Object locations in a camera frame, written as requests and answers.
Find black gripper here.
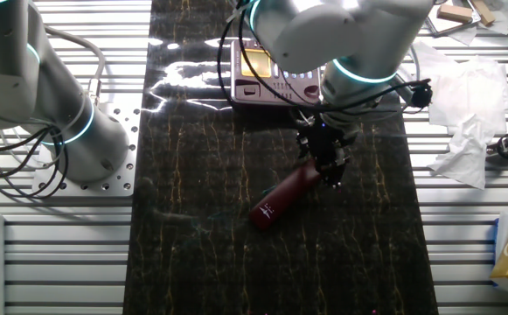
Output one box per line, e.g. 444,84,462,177
296,117,359,190

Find dark red telephone handset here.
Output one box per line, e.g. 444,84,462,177
248,158,324,232

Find black marble pattern mat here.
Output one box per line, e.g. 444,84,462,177
122,0,439,315

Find large white tissue sheet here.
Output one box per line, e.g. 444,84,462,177
409,41,508,132

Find silver metal tray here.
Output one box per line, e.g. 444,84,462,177
426,0,483,37

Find white and blue packet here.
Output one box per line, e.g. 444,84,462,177
492,212,508,246

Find long wooden block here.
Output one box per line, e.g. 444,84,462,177
470,0,498,26
436,3,474,24

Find white paper sheet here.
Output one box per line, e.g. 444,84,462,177
448,0,508,47

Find grey coiled phone cord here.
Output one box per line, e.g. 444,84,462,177
295,108,321,133

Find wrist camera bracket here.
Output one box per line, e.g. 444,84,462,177
393,80,434,110

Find thick grey robot cable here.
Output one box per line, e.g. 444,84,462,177
41,24,107,106

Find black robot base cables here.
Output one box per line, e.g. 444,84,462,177
0,124,72,200

